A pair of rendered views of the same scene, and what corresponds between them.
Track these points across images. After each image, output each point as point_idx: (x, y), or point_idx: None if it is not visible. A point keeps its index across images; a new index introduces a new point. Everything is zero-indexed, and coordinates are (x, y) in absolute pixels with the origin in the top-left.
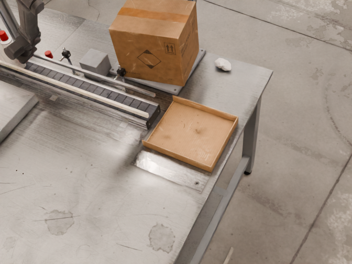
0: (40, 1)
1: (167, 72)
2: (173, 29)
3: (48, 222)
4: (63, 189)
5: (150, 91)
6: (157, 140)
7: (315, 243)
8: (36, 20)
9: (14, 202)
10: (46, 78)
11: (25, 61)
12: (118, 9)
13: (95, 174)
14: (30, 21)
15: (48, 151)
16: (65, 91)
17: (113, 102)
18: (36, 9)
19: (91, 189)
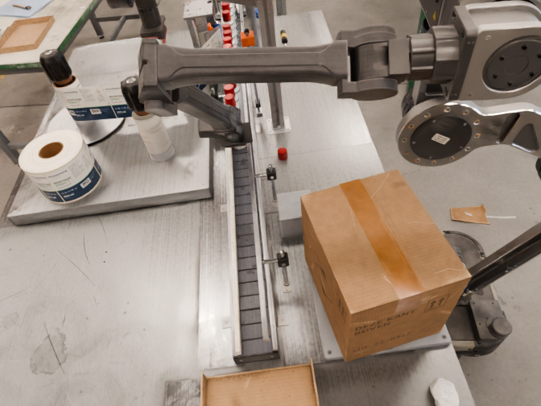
0: (154, 104)
1: (335, 323)
2: (368, 288)
3: (46, 341)
4: (97, 322)
5: (307, 314)
6: (224, 393)
7: None
8: (212, 117)
9: (63, 284)
10: (229, 183)
11: (225, 147)
12: (499, 144)
13: (132, 345)
14: (191, 114)
15: (144, 263)
16: (229, 215)
17: (233, 287)
18: (147, 111)
19: (106, 359)
